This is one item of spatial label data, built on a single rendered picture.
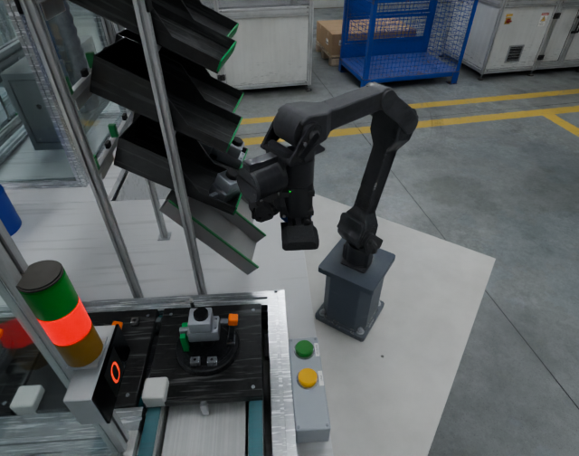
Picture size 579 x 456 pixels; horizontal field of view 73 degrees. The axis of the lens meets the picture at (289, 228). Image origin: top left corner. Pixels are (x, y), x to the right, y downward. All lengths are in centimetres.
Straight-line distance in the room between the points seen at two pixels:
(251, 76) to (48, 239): 361
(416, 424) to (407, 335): 23
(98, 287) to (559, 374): 206
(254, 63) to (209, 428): 424
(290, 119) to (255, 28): 409
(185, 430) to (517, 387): 168
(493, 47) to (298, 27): 243
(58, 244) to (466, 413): 179
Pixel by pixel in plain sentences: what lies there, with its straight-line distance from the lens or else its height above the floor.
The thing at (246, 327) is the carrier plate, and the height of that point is 97.
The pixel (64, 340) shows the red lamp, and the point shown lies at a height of 132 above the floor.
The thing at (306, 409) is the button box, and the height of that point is 96.
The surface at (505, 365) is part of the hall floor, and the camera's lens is 229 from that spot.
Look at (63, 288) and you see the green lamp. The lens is 53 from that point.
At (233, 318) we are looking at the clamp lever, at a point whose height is 107.
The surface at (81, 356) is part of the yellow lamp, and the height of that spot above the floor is 128.
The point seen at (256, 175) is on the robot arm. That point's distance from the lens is 60.
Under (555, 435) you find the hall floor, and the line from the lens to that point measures 220.
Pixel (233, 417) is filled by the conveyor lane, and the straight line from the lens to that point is 92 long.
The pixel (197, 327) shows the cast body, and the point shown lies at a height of 108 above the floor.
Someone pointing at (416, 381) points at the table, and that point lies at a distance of 106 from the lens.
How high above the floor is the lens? 174
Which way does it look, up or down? 40 degrees down
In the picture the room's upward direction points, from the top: straight up
